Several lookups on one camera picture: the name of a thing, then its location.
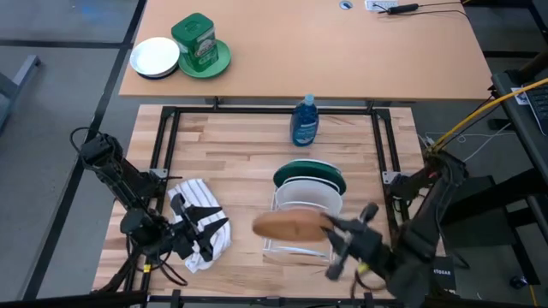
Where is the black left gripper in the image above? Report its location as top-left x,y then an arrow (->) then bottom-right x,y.
164,192 -> 230,263

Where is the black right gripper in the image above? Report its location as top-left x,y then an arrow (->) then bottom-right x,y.
325,202 -> 390,282

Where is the pink plate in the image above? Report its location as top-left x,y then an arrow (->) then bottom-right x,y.
251,208 -> 335,243

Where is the dark green plate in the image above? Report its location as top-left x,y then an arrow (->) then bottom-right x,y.
272,159 -> 348,196

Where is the white striped dish towel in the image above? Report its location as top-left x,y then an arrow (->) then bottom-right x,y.
167,178 -> 232,274

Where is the blue dish soap bottle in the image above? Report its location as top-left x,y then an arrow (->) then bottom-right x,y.
289,94 -> 320,148

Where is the black Netgear box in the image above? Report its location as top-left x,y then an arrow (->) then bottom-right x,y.
430,256 -> 457,292

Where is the light green plate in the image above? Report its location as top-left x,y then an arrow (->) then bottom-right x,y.
177,38 -> 233,80

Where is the green detergent container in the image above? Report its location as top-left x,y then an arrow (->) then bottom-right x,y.
170,12 -> 220,73

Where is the light wood desk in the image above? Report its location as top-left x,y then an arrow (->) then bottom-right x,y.
118,0 -> 493,102

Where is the black side desk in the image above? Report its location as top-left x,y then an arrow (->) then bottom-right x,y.
430,70 -> 548,286

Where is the white power strip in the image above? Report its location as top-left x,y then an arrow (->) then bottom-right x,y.
364,0 -> 400,13

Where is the black power adapter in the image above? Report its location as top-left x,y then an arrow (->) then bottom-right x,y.
387,3 -> 420,15

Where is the grey metal stand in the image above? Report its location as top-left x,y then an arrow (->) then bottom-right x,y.
0,54 -> 43,129

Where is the black laptop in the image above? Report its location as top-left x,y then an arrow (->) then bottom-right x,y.
511,80 -> 548,138

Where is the white wire dish rack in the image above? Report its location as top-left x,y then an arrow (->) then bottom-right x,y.
261,160 -> 346,263

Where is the black aluminium frame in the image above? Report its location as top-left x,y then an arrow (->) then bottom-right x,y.
92,97 -> 462,308

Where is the yellow cable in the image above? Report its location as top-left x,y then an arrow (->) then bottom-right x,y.
430,76 -> 548,153

